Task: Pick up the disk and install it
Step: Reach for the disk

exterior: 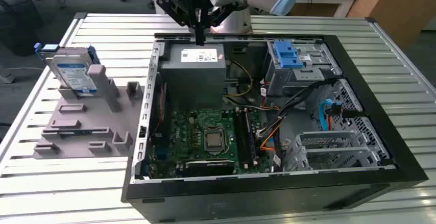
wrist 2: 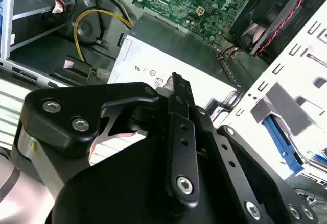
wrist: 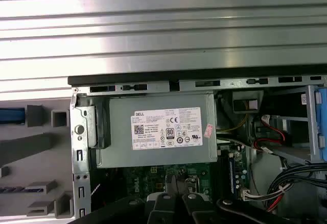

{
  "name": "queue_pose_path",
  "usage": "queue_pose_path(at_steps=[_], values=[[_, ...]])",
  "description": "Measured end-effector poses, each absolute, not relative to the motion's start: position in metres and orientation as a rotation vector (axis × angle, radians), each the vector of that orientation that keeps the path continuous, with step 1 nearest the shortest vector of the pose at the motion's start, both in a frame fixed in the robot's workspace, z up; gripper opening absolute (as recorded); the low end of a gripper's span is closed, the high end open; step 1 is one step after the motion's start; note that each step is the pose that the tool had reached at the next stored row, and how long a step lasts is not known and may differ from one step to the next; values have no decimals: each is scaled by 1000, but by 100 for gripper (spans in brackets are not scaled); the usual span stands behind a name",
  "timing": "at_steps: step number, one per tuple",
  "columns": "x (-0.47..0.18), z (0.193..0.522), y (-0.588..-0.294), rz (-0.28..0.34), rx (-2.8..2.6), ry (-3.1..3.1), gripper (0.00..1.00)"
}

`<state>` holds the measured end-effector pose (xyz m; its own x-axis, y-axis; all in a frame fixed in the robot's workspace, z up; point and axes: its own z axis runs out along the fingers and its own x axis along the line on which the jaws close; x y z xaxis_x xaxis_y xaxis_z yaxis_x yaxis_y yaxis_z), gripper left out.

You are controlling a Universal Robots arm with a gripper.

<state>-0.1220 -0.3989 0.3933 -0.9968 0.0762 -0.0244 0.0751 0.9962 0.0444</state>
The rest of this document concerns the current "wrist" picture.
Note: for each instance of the installed RAM stick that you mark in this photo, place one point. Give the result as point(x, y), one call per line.
point(232, 175)

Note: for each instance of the hard disk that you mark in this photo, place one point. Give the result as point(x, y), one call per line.
point(11, 115)

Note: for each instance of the grey parts rack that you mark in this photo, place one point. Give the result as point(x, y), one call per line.
point(30, 142)

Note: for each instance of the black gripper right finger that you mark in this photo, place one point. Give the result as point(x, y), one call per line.
point(196, 208)

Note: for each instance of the silver optical drive cage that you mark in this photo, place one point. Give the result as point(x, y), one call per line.
point(310, 132)

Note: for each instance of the blue drive bay latch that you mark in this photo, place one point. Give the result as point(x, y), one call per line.
point(321, 122)

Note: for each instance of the black PC case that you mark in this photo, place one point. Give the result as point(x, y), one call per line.
point(81, 142)

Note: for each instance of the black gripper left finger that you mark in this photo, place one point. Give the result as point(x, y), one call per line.
point(161, 208)

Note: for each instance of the green motherboard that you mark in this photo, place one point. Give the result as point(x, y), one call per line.
point(143, 180)

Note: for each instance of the grey power supply unit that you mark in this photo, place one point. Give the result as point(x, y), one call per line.
point(117, 132)

